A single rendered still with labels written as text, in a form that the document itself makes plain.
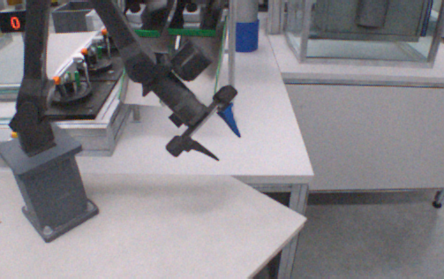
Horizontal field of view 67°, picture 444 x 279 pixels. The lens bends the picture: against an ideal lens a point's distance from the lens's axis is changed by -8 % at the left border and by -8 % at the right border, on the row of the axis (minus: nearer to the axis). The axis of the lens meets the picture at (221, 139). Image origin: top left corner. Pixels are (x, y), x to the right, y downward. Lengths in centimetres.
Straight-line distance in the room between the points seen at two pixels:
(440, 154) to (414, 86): 48
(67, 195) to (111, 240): 14
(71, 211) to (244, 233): 40
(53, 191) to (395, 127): 160
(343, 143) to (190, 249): 126
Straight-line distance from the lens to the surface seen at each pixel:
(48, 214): 86
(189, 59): 70
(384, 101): 185
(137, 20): 101
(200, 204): 90
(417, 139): 206
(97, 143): 109
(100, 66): 142
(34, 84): 74
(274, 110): 131
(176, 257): 79
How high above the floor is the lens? 147
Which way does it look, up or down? 33 degrees down
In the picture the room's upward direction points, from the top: straight up
